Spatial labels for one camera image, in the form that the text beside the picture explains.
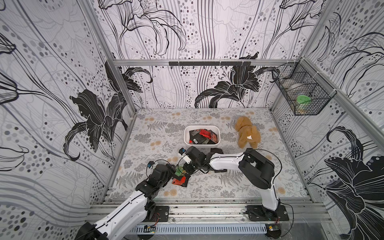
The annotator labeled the black barcode tea bag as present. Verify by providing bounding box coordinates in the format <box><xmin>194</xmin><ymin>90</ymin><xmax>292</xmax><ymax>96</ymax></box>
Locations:
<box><xmin>189</xmin><ymin>129</ymin><xmax>207</xmax><ymax>145</ymax></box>

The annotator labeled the white plastic storage box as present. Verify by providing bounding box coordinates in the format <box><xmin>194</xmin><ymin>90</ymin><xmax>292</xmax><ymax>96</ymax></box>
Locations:
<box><xmin>184</xmin><ymin>125</ymin><xmax>221</xmax><ymax>147</ymax></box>

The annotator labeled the brown plush teddy dog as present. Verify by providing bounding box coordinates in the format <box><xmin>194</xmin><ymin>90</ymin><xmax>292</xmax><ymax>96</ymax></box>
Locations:
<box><xmin>235</xmin><ymin>117</ymin><xmax>261</xmax><ymax>149</ymax></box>

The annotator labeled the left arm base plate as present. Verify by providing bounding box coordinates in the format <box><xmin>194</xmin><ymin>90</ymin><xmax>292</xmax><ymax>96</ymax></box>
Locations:
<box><xmin>144</xmin><ymin>206</ymin><xmax>170</xmax><ymax>223</ymax></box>

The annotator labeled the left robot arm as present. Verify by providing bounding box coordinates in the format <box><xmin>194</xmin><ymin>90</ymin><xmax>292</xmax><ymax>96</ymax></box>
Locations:
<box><xmin>75</xmin><ymin>164</ymin><xmax>176</xmax><ymax>240</ymax></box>

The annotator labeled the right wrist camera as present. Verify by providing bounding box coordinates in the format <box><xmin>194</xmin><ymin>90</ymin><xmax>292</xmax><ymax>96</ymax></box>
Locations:
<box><xmin>179</xmin><ymin>148</ymin><xmax>186</xmax><ymax>156</ymax></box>

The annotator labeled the black wire basket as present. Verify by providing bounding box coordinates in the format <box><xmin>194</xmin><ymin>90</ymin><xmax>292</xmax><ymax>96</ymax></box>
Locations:
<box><xmin>273</xmin><ymin>63</ymin><xmax>334</xmax><ymax>116</ymax></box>

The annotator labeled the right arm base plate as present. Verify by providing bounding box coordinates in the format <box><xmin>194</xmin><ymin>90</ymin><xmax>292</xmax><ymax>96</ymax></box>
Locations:
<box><xmin>245</xmin><ymin>205</ymin><xmax>290</xmax><ymax>222</ymax></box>

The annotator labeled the green lidded cup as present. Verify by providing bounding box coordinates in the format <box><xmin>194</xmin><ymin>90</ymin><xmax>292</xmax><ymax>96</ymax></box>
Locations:
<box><xmin>296</xmin><ymin>95</ymin><xmax>312</xmax><ymax>115</ymax></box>

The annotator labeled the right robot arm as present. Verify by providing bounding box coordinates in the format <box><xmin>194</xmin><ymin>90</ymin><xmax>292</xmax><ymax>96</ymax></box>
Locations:
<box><xmin>179</xmin><ymin>146</ymin><xmax>280</xmax><ymax>212</ymax></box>

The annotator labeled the red black tea bag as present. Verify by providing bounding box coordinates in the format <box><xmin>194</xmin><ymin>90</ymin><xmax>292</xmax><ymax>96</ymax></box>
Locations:
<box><xmin>200</xmin><ymin>129</ymin><xmax>218</xmax><ymax>143</ymax></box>
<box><xmin>172</xmin><ymin>176</ymin><xmax>190</xmax><ymax>188</ymax></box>

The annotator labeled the white slotted cable duct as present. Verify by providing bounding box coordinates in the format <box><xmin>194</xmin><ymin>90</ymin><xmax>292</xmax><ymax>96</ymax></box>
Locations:
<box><xmin>129</xmin><ymin>224</ymin><xmax>267</xmax><ymax>235</ymax></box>

